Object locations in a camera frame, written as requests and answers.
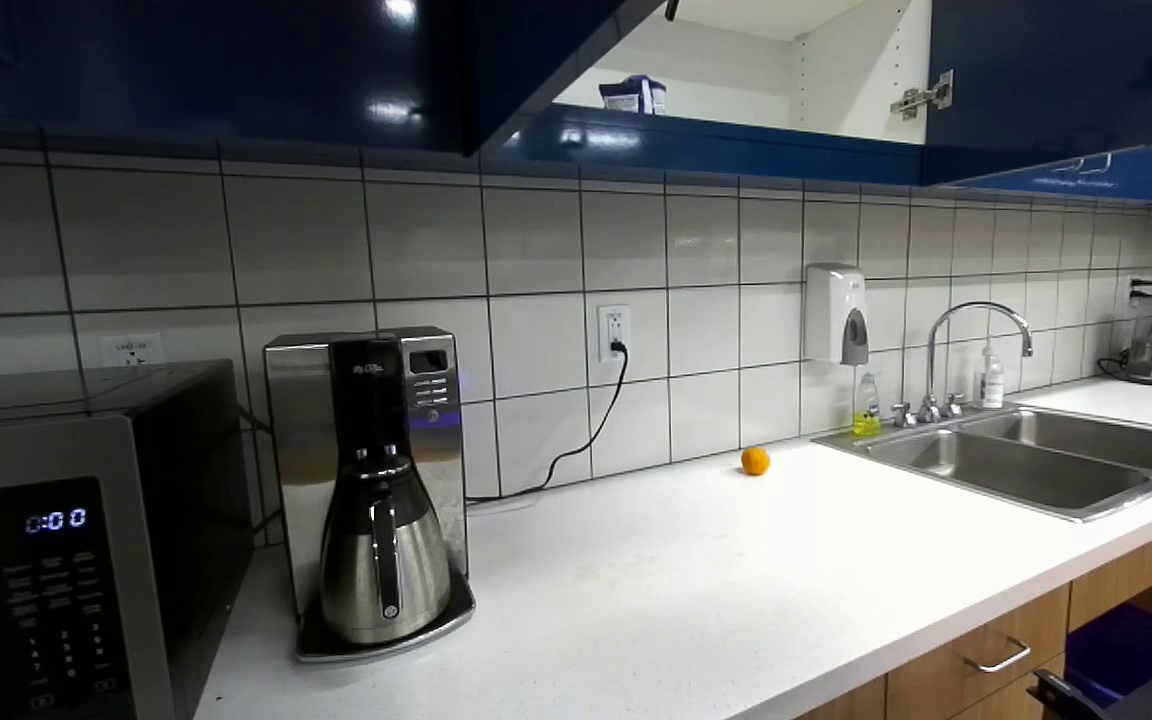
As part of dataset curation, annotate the blue chips bag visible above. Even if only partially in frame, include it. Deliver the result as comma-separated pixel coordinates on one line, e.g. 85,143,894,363
600,77,669,118

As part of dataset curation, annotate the orange fruit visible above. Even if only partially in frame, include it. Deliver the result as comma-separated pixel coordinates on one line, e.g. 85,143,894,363
738,450,773,477

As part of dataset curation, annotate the black coffee maker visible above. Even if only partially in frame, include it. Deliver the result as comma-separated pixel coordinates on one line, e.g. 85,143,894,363
262,323,473,659

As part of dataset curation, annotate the white soap dispenser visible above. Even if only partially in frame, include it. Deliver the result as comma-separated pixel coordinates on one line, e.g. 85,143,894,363
802,265,869,363

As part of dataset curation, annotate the steel coffee carafe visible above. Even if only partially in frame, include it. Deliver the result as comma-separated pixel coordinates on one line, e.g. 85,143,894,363
318,467,450,646

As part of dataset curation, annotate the yellow dish soap bottle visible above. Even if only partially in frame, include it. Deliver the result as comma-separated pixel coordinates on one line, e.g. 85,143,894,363
848,374,885,440

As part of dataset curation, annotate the chrome sink faucet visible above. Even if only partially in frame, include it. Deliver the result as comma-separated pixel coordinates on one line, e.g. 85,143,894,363
894,298,1037,427

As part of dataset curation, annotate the blue upper cabinet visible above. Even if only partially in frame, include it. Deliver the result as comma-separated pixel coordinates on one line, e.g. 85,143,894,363
0,0,1152,205

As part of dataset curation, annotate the stainless steel sink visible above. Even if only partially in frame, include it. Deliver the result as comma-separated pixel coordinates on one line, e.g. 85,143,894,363
844,409,1152,522

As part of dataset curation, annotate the black microwave oven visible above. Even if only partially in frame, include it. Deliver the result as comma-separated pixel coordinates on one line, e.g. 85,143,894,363
0,360,256,720

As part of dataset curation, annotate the blue bin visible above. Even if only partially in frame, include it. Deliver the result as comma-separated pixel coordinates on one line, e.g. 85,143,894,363
1065,606,1152,708

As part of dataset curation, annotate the black power cable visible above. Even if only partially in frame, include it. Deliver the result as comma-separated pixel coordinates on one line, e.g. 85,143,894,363
463,342,633,510

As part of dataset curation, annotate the white wall outlet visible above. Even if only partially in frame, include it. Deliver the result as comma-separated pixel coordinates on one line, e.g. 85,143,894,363
595,305,633,363

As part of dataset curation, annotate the wooden drawer with handle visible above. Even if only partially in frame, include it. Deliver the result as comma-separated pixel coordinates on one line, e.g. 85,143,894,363
887,588,1067,720

